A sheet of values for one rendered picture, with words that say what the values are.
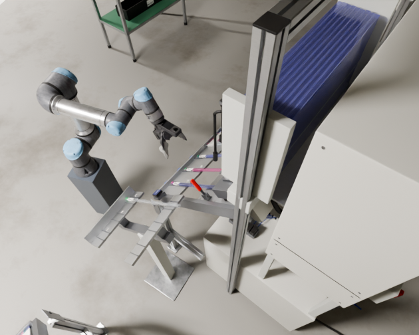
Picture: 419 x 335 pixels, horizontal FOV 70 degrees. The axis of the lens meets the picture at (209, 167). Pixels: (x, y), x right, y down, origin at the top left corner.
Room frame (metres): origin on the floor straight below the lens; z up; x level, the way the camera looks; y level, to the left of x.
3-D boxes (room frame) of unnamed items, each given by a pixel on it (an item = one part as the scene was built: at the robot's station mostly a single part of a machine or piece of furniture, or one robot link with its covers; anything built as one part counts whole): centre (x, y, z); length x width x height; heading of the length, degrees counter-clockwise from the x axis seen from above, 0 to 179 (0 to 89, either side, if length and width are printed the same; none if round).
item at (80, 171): (1.08, 0.79, 0.60); 0.15 x 0.15 x 0.10
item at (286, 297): (0.61, -0.42, 0.31); 0.70 x 0.65 x 0.62; 139
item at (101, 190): (1.08, 0.79, 0.28); 0.18 x 0.18 x 0.55; 72
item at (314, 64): (0.65, -0.29, 1.52); 0.51 x 0.13 x 0.27; 139
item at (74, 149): (1.09, 0.79, 0.72); 0.13 x 0.12 x 0.14; 159
